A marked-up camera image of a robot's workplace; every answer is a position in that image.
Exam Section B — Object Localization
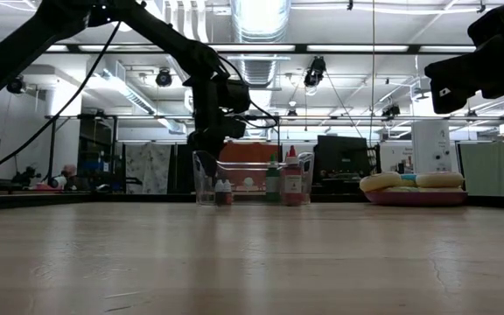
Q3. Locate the pink frosted toy donut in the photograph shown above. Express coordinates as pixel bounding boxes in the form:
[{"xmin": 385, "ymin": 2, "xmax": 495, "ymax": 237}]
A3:
[{"xmin": 414, "ymin": 171, "xmax": 466, "ymax": 190}]

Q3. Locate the purple plate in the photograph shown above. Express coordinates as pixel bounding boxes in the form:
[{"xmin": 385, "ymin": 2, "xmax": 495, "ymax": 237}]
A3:
[{"xmin": 364, "ymin": 187, "xmax": 469, "ymax": 207}]

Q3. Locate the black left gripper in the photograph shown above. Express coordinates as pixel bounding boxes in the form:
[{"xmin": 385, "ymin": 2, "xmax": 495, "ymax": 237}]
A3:
[{"xmin": 186, "ymin": 76, "xmax": 229, "ymax": 175}]

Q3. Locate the black monitor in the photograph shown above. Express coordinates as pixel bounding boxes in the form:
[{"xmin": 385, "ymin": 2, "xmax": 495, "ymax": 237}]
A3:
[{"xmin": 313, "ymin": 134, "xmax": 370, "ymax": 179}]

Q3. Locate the small white-capped dropper bottle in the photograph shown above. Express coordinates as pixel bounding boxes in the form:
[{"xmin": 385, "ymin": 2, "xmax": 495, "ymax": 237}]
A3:
[
  {"xmin": 223, "ymin": 178, "xmax": 235, "ymax": 206},
  {"xmin": 213, "ymin": 178, "xmax": 226, "ymax": 206}
]

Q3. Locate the white cabinet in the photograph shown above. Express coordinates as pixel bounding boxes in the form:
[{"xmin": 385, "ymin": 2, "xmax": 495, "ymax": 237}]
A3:
[{"xmin": 410, "ymin": 118, "xmax": 452, "ymax": 175}]

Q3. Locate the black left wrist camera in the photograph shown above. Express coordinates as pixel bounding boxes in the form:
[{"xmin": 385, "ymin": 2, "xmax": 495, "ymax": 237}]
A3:
[{"xmin": 223, "ymin": 115, "xmax": 248, "ymax": 140}]

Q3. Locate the black shelf rack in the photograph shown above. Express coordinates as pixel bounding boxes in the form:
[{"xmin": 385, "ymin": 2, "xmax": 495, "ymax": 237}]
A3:
[{"xmin": 76, "ymin": 114, "xmax": 120, "ymax": 193}]

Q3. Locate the silver ventilation duct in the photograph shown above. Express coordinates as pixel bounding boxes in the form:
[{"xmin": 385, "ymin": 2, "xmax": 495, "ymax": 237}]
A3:
[{"xmin": 228, "ymin": 0, "xmax": 292, "ymax": 140}]

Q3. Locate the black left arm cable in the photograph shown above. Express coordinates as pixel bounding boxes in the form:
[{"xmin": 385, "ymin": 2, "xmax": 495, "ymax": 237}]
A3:
[{"xmin": 0, "ymin": 21, "xmax": 122, "ymax": 177}]

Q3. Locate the purple striped white toy donut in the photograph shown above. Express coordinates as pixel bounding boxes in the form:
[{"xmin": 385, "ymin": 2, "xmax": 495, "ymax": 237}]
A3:
[{"xmin": 359, "ymin": 171, "xmax": 404, "ymax": 193}]

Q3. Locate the grey patterned curtain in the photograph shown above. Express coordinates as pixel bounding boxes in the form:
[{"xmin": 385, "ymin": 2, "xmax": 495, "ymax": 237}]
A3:
[{"xmin": 123, "ymin": 142, "xmax": 173, "ymax": 196}]

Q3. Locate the black aluminium table frame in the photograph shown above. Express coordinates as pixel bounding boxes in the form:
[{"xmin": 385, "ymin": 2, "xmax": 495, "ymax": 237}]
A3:
[{"xmin": 0, "ymin": 190, "xmax": 504, "ymax": 211}]

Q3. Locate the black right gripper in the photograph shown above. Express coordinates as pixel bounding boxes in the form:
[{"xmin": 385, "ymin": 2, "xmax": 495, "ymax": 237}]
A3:
[{"xmin": 424, "ymin": 0, "xmax": 504, "ymax": 115}]

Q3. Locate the person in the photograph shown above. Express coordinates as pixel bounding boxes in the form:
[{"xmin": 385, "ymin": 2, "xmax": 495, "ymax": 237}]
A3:
[{"xmin": 57, "ymin": 162, "xmax": 82, "ymax": 192}]

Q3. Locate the black overhead crossbar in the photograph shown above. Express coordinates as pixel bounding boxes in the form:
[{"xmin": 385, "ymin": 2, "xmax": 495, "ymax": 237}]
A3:
[{"xmin": 0, "ymin": 42, "xmax": 480, "ymax": 55}]

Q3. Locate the thin hanging cable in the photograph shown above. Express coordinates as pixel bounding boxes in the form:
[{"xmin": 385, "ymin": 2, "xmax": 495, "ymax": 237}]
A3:
[{"xmin": 368, "ymin": 0, "xmax": 376, "ymax": 148}]

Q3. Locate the green food colouring bottle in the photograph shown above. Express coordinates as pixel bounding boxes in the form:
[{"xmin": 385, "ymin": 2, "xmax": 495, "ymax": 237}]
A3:
[{"xmin": 264, "ymin": 152, "xmax": 282, "ymax": 203}]

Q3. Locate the clear plastic bin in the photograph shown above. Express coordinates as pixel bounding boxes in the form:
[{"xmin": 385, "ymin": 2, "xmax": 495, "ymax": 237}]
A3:
[{"xmin": 192, "ymin": 150, "xmax": 315, "ymax": 207}]

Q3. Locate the orange panel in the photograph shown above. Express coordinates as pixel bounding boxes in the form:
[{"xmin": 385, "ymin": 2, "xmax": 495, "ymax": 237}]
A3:
[{"xmin": 216, "ymin": 142, "xmax": 283, "ymax": 193}]

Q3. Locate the white ceiling pipe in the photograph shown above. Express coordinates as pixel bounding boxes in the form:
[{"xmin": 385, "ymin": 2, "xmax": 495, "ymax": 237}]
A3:
[{"xmin": 96, "ymin": 67, "xmax": 187, "ymax": 135}]

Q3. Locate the green partition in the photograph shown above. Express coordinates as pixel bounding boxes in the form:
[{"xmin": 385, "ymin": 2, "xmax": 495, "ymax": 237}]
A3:
[{"xmin": 458, "ymin": 140, "xmax": 504, "ymax": 197}]

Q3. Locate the black overhead camera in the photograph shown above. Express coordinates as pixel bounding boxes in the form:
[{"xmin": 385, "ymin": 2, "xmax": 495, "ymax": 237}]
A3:
[{"xmin": 303, "ymin": 55, "xmax": 327, "ymax": 88}]

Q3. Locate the red food colouring bottle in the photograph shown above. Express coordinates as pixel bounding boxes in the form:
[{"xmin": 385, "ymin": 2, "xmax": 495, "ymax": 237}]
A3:
[{"xmin": 281, "ymin": 145, "xmax": 305, "ymax": 207}]

